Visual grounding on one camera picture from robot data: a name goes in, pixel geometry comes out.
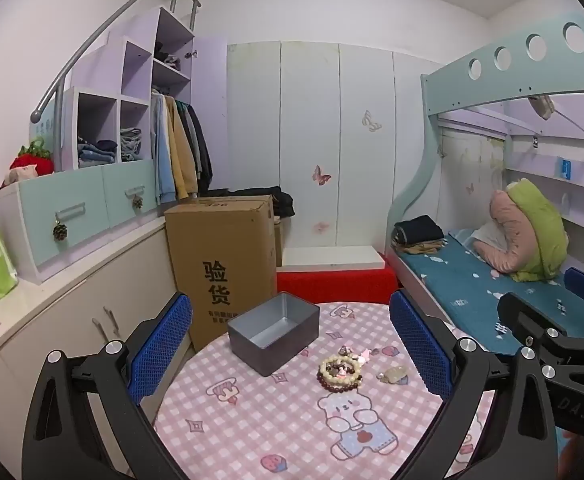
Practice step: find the teal bunk bed frame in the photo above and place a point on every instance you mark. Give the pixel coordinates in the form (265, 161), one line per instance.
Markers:
(472, 85)

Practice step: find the green blanket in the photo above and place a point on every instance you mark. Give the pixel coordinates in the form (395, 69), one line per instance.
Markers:
(542, 230)

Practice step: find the folded light jeans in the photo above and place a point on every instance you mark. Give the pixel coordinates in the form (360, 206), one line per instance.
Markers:
(131, 144)

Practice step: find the pinecone drawer pendant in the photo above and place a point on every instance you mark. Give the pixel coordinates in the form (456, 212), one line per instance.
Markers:
(60, 231)
(137, 202)

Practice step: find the white wardrobe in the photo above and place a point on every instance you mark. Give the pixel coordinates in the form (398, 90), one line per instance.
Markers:
(307, 110)

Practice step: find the small butterfly sticker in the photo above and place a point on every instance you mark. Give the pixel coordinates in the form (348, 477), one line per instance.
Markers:
(469, 188)

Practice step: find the pink plush pillow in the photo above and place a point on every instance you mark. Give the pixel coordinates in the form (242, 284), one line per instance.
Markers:
(502, 230)

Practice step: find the large cardboard box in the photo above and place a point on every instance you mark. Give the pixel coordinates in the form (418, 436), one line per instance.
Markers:
(222, 240)

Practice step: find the small blue box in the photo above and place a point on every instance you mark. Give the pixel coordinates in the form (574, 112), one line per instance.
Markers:
(565, 168)

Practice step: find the dark folded clothes in shelf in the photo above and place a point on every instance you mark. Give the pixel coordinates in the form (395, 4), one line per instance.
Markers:
(164, 55)

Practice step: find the grey metal tin box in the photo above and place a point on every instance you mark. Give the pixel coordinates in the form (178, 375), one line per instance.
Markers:
(272, 332)

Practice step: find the red strawberry plush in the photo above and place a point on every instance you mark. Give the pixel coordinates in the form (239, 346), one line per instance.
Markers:
(32, 160)

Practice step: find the dark hanging jackets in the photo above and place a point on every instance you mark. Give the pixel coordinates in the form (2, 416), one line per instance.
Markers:
(201, 145)

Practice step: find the yellow hanging jacket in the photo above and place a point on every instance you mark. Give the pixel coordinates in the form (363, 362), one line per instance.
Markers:
(184, 160)

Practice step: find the teal drawer cabinet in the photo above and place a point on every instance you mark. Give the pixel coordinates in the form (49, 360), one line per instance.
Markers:
(37, 200)

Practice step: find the light blue hanging shirt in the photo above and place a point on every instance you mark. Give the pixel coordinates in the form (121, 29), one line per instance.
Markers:
(161, 155)

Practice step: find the white counter cabinet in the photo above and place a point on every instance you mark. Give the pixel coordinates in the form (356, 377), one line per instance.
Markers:
(62, 300)

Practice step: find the red box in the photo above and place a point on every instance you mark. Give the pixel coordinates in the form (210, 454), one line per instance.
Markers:
(332, 285)

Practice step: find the purple stepped shelf cabinet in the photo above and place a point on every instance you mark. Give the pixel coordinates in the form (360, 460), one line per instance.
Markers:
(132, 35)

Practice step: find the pink figure charm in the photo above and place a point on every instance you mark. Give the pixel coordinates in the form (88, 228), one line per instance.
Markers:
(342, 371)

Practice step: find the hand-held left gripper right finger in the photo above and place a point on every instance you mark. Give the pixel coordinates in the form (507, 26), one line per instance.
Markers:
(422, 345)

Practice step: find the white butterfly sticker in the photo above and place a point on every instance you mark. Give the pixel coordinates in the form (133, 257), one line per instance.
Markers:
(371, 121)

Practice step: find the white pillow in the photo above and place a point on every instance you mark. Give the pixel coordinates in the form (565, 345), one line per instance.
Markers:
(484, 237)

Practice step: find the grey metal handrail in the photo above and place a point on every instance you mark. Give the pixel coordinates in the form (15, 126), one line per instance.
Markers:
(102, 30)

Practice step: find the blue patterned mattress sheet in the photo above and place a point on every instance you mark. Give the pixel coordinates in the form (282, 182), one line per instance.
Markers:
(462, 285)

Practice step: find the grey hanging pouch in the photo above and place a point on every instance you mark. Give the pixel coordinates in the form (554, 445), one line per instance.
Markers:
(543, 106)

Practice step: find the white board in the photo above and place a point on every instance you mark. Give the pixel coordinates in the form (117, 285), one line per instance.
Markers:
(332, 258)

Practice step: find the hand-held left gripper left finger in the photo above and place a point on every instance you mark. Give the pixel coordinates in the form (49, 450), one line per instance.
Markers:
(162, 345)

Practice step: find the black bag behind box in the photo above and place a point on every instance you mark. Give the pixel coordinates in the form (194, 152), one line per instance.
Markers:
(282, 200)

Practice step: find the folded blue jeans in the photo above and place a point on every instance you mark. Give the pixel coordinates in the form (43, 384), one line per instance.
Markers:
(97, 152)

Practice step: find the pink butterfly sticker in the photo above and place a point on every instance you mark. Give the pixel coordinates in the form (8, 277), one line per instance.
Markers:
(321, 175)

